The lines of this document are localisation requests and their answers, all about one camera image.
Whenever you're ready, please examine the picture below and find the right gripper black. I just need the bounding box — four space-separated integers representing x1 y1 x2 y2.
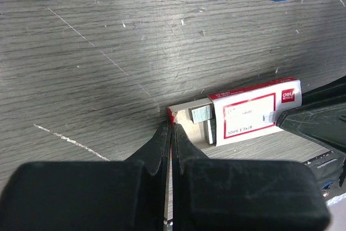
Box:
276 76 345 196

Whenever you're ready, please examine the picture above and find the red white staple box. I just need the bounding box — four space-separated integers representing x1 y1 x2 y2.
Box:
168 77 302 149

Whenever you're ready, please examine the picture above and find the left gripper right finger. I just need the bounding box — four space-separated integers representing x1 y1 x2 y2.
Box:
171 124 331 230

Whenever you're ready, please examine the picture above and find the silver staple strip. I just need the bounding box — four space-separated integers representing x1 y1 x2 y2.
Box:
189 105 213 124
203 118 216 145

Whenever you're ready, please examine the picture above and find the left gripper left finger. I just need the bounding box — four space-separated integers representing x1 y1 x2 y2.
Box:
1 121 171 230

